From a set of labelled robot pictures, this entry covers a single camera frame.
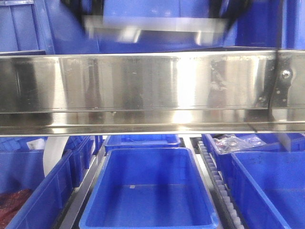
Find blue left front bin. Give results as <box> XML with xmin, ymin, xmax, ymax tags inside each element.
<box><xmin>5</xmin><ymin>151</ymin><xmax>73</xmax><ymax>229</ymax></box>

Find blue centre plastic bin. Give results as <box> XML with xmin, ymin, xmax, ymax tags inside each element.
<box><xmin>79</xmin><ymin>148</ymin><xmax>219</xmax><ymax>229</ymax></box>

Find blue centre rear bin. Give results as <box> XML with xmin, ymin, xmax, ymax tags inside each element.
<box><xmin>103</xmin><ymin>134</ymin><xmax>181</xmax><ymax>152</ymax></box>

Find left grey divider rail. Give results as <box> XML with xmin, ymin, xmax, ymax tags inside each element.
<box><xmin>54</xmin><ymin>146</ymin><xmax>106</xmax><ymax>229</ymax></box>

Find stainless steel shelf rail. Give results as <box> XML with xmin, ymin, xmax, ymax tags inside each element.
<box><xmin>0</xmin><ymin>49</ymin><xmax>305</xmax><ymax>136</ymax></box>

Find blue left rear bin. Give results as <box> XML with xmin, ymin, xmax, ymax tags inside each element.
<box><xmin>0</xmin><ymin>136</ymin><xmax>96</xmax><ymax>193</ymax></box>

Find white paper roll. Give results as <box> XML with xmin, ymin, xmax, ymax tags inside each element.
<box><xmin>42</xmin><ymin>136</ymin><xmax>69</xmax><ymax>176</ymax></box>

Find blue right front bin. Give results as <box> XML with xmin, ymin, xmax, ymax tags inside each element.
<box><xmin>230</xmin><ymin>152</ymin><xmax>305</xmax><ymax>229</ymax></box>

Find blue right rear bin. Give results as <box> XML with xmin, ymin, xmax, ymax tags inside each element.
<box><xmin>202</xmin><ymin>133</ymin><xmax>305</xmax><ymax>183</ymax></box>

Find large blue upper crate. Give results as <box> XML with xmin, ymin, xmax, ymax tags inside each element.
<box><xmin>35</xmin><ymin>0</ymin><xmax>236</xmax><ymax>54</ymax></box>

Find bag of metal hardware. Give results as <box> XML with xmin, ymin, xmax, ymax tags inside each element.
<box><xmin>213</xmin><ymin>134</ymin><xmax>266</xmax><ymax>154</ymax></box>

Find blue upper left crate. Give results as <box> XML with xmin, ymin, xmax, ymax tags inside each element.
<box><xmin>0</xmin><ymin>0</ymin><xmax>46</xmax><ymax>54</ymax></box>

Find red mesh material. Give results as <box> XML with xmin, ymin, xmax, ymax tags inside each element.
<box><xmin>0</xmin><ymin>189</ymin><xmax>32</xmax><ymax>229</ymax></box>

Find silver metal tray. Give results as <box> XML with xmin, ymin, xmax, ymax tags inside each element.
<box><xmin>82</xmin><ymin>15</ymin><xmax>229</xmax><ymax>45</ymax></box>

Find right roller track rail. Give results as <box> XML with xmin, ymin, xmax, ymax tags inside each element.
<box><xmin>185</xmin><ymin>136</ymin><xmax>246</xmax><ymax>229</ymax></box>

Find blue upper right crate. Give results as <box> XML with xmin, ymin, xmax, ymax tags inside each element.
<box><xmin>235</xmin><ymin>0</ymin><xmax>305</xmax><ymax>50</ymax></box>

